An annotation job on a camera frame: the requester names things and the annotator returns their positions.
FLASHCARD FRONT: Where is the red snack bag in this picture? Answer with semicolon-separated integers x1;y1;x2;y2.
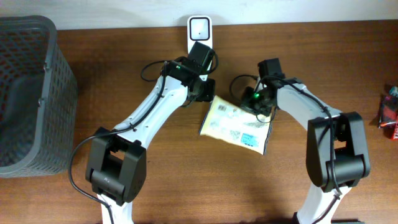
390;121;398;140

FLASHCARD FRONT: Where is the blue mouthwash bottle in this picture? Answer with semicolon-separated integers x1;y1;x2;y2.
389;86;398;98

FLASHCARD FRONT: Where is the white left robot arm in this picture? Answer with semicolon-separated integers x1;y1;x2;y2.
85;41;218;223

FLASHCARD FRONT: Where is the grey plastic mesh basket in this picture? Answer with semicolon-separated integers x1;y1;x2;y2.
1;16;78;178

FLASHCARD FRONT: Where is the silver foil packet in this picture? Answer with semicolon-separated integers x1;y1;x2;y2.
378;95;397;128

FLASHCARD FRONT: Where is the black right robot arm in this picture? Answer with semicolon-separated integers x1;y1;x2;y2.
241;58;371;223

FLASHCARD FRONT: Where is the white black barcode scanner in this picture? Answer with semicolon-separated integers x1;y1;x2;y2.
187;15;213;82

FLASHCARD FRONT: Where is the yellow chip bag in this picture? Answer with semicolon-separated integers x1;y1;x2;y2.
200;96;271;155

